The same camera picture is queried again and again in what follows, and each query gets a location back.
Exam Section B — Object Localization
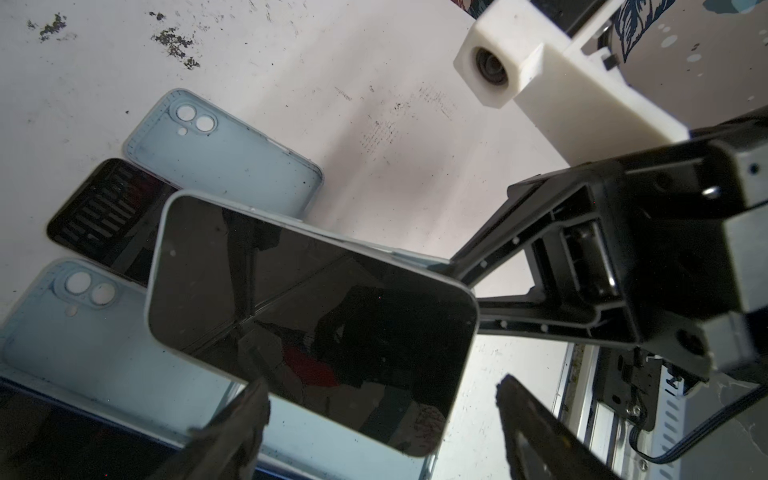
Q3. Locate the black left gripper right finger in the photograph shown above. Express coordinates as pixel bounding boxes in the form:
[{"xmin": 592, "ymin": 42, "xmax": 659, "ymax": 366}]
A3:
[{"xmin": 496, "ymin": 375, "xmax": 617, "ymax": 479}]

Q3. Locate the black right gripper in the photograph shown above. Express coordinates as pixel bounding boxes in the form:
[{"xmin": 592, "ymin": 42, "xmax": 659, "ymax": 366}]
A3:
[{"xmin": 444, "ymin": 108, "xmax": 767, "ymax": 383}]

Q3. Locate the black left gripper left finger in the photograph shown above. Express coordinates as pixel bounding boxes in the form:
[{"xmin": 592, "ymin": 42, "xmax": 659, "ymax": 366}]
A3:
[{"xmin": 149, "ymin": 379, "xmax": 271, "ymax": 479}]

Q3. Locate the blue case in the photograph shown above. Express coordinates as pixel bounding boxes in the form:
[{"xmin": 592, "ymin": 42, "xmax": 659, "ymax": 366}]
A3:
[
  {"xmin": 222, "ymin": 211, "xmax": 473, "ymax": 458},
  {"xmin": 1, "ymin": 259, "xmax": 240, "ymax": 446},
  {"xmin": 123, "ymin": 89, "xmax": 324, "ymax": 218}
]

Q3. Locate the aluminium mounting rail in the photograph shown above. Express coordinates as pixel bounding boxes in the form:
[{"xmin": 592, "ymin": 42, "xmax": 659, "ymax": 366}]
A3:
[{"xmin": 552, "ymin": 344, "xmax": 686, "ymax": 479}]

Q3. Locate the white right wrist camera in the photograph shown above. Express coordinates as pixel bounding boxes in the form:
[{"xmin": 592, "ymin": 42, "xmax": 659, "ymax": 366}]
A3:
[{"xmin": 454, "ymin": 0, "xmax": 690, "ymax": 166}]

